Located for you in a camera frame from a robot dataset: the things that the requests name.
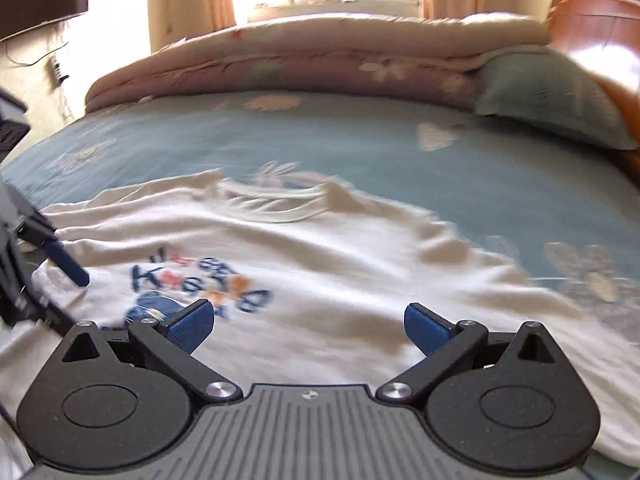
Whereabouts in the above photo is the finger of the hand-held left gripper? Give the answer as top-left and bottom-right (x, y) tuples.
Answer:
(42, 240), (92, 289)

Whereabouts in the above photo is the folded pink floral quilt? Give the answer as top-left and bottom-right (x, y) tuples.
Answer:
(85, 12), (552, 114)

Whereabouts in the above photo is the dangling black wall cable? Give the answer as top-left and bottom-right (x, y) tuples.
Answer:
(4, 39), (72, 121)

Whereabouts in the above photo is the white printed long-sleeve shirt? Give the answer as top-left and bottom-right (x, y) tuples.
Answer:
(0, 167), (640, 467)

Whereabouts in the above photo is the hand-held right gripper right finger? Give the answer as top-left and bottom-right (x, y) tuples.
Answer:
(375, 303), (569, 405)

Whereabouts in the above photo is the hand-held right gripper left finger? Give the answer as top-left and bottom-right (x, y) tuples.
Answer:
(56, 299), (244, 404)

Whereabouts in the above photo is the wooden bed headboard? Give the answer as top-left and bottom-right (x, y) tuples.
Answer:
(547, 0), (640, 187)

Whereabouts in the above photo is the bed with blue floral sheet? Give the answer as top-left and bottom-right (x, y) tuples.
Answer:
(0, 90), (640, 480)

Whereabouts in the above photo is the green printed pillow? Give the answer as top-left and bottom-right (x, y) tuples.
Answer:
(472, 50), (639, 152)

